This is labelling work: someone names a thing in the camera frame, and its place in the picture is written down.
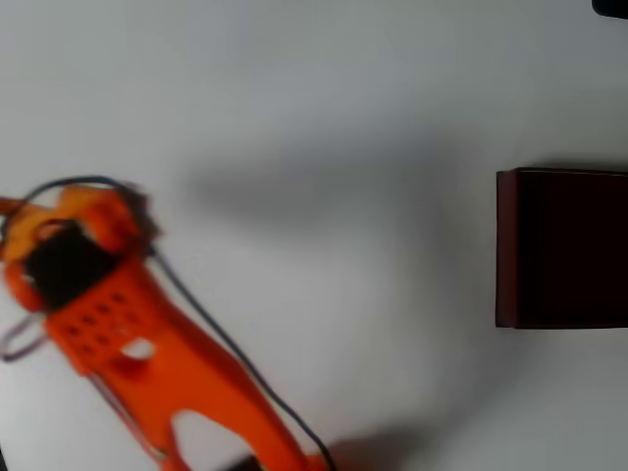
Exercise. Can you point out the dark red box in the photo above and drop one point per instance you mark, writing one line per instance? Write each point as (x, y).
(569, 250)

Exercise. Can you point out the dark object at corner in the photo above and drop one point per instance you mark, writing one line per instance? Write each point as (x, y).
(1, 460)

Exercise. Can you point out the black object at edge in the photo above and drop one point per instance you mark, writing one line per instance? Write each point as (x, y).
(612, 7)

